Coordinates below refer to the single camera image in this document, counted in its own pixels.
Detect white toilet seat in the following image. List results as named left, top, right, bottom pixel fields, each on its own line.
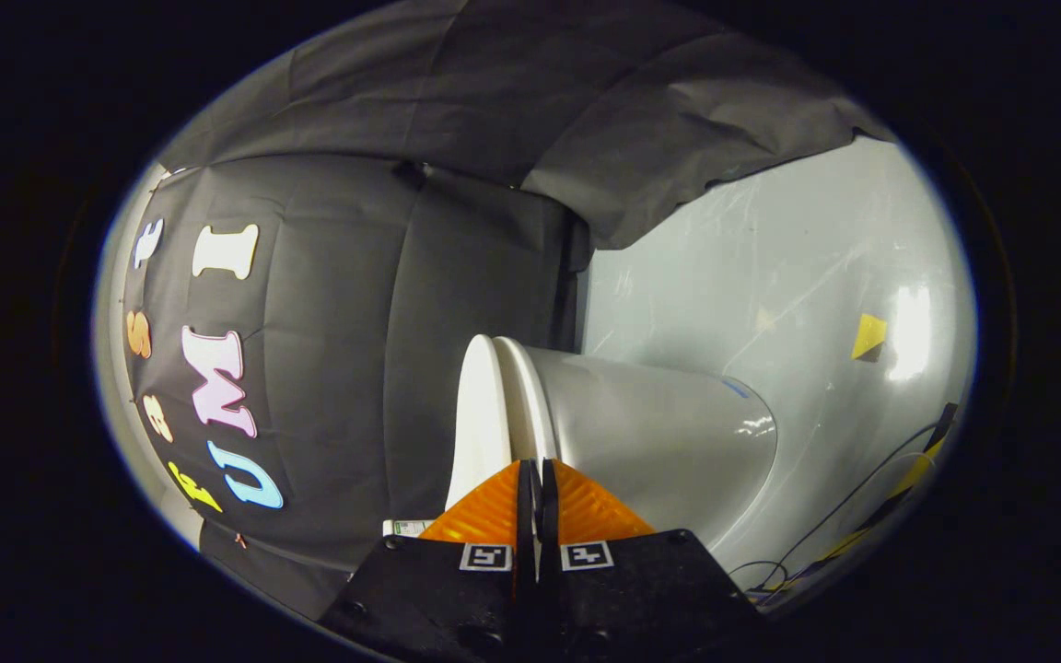
left=492, top=336, right=561, bottom=466

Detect yellow floor tape piece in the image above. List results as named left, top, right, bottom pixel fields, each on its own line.
left=851, top=312, right=890, bottom=362

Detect yellow black floor strip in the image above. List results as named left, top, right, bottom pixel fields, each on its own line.
left=802, top=403, right=961, bottom=583

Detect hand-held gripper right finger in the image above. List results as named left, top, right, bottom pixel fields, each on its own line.
left=535, top=459, right=764, bottom=663

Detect black backdrop cloth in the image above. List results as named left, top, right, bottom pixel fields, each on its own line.
left=121, top=0, right=898, bottom=623

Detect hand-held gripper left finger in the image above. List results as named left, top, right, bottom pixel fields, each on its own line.
left=319, top=459, right=537, bottom=663

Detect white toilet bowl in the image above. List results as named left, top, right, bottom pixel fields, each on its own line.
left=519, top=344, right=779, bottom=574

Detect thin black cable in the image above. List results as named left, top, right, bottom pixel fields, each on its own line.
left=729, top=403, right=957, bottom=601

